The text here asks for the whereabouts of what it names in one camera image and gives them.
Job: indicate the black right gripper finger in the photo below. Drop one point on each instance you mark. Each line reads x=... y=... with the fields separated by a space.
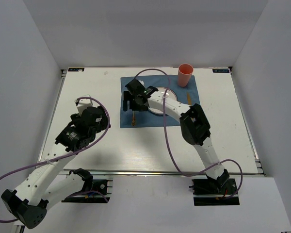
x=139 y=107
x=127 y=97

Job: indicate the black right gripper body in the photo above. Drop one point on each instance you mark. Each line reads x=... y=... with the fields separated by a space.
x=135 y=97

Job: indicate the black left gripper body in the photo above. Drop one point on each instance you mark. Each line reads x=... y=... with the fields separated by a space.
x=103 y=124

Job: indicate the gold fork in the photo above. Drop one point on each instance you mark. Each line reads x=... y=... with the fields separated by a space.
x=133 y=122

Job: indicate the white plate with red characters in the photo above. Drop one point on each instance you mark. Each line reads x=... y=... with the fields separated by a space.
x=170 y=94

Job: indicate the blue cloth napkin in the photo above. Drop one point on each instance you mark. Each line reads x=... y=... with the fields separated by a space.
x=147 y=119

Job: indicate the gold knife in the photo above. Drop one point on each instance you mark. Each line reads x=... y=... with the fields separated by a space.
x=189 y=99

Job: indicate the pink plastic cup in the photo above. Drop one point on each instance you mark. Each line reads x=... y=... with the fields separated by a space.
x=184 y=74

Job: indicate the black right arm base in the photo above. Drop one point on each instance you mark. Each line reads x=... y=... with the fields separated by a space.
x=204 y=194

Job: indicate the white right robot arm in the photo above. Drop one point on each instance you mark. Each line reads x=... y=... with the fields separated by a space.
x=194 y=125

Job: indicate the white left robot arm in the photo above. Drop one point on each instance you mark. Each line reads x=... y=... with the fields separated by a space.
x=30 y=201

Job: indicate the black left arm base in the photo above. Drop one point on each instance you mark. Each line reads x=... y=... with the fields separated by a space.
x=94 y=190

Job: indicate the left table corner label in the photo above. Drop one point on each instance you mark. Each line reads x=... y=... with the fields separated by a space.
x=76 y=69

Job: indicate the table corner label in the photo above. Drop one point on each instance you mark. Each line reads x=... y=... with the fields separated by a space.
x=76 y=69
x=221 y=71

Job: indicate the right table corner label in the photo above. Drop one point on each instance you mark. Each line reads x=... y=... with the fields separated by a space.
x=221 y=71

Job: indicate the aluminium table edge rail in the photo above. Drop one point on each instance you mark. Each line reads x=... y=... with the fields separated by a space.
x=134 y=173

